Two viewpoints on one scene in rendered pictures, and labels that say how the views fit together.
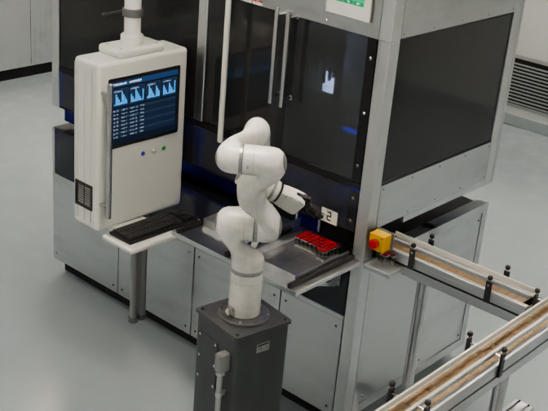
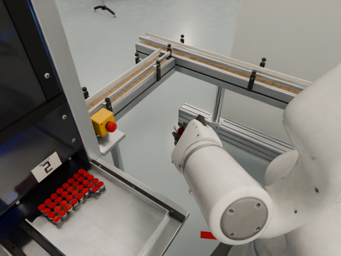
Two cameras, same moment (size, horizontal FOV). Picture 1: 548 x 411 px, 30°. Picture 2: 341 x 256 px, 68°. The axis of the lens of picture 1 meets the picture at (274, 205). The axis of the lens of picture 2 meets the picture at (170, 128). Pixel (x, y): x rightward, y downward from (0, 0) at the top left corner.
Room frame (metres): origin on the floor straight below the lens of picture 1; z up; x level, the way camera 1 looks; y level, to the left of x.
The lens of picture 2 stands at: (3.55, 0.26, 1.64)
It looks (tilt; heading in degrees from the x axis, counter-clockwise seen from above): 45 degrees down; 264
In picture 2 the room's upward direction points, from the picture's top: straight up
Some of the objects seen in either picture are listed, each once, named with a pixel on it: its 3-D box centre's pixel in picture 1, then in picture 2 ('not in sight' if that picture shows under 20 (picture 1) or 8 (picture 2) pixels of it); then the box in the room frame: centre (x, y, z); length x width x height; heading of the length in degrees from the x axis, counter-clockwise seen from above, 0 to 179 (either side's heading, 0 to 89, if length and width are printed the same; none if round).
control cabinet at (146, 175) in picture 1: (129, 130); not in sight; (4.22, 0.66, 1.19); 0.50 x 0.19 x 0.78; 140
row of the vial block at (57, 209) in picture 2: (315, 245); (73, 198); (3.81, -0.19, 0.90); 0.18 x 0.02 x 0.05; 50
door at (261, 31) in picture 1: (245, 71); not in sight; (4.22, 0.17, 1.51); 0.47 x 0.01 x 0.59; 50
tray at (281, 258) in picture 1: (298, 255); (99, 218); (3.73, -0.12, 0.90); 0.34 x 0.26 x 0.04; 140
